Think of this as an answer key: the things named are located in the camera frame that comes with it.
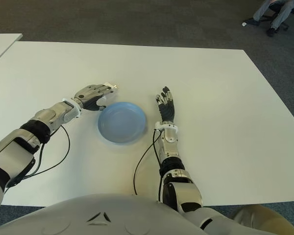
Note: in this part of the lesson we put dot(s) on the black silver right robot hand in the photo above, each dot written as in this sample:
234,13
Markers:
167,111

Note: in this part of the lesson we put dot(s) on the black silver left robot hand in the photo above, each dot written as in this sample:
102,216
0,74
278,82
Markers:
88,94

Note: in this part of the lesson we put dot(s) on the white square charger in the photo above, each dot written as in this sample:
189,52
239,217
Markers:
110,84

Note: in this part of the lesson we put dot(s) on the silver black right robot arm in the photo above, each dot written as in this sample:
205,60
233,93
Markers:
183,193

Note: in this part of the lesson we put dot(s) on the blue round plate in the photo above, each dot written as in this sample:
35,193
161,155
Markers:
122,122

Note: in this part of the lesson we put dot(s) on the white side table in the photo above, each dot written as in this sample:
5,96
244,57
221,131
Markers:
0,44

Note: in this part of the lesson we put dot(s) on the grey robot torso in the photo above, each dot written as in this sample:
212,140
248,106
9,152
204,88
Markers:
100,220

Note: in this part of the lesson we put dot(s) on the seated person in grey trousers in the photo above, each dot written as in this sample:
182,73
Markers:
261,11

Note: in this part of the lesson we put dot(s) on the beige robot leg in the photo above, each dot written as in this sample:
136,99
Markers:
259,220

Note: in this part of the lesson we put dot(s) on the black office chair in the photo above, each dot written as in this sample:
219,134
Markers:
275,7

